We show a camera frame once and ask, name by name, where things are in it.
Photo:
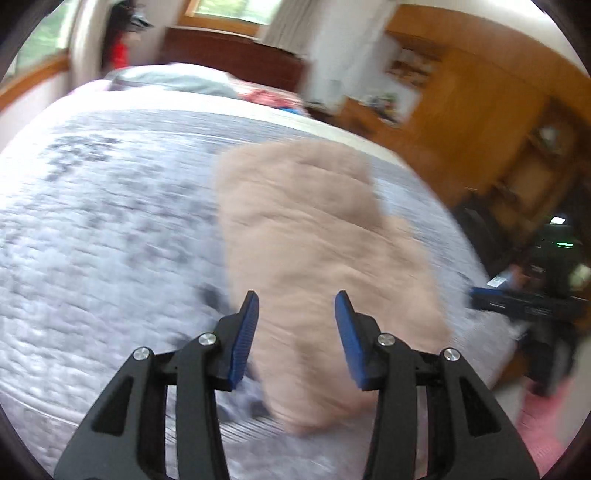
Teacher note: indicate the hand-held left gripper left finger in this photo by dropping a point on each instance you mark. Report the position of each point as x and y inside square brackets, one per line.
[244, 341]

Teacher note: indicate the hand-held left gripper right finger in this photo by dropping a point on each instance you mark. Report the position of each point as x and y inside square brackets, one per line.
[351, 341]

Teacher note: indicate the dark wooden headboard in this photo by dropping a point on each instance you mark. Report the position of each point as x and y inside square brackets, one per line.
[221, 50]

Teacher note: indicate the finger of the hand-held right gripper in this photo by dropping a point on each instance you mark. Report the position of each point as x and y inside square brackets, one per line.
[494, 299]

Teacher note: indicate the large wood-framed window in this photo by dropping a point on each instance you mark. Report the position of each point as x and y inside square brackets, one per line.
[41, 41]

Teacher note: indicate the dark object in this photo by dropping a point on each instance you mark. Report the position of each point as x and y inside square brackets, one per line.
[475, 235]

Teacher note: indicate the grey-blue pillow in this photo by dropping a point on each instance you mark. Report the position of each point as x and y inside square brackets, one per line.
[180, 78]

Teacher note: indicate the floral pink pillow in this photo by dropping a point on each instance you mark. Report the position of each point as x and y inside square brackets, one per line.
[268, 97]

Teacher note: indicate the white window curtain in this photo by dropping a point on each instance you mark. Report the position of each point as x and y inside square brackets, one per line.
[286, 21]

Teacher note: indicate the wooden wardrobe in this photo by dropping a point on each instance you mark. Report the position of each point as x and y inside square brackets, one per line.
[485, 92]

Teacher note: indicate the beige quilted jacket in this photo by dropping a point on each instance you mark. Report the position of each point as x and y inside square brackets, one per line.
[314, 230]

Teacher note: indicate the wooden cabinet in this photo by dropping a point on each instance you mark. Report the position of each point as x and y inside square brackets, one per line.
[369, 124]

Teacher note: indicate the person's pink clothing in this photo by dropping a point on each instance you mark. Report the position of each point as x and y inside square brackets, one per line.
[554, 424]

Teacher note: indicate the red hanging item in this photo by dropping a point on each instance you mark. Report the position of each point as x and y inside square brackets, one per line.
[120, 51]

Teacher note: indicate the grey floral bed blanket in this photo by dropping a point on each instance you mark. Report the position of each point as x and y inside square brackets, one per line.
[115, 230]

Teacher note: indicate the blue cloth item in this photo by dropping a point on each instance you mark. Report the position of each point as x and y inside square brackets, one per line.
[291, 110]

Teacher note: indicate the small items on cabinet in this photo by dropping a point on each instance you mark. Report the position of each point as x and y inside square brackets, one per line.
[383, 104]

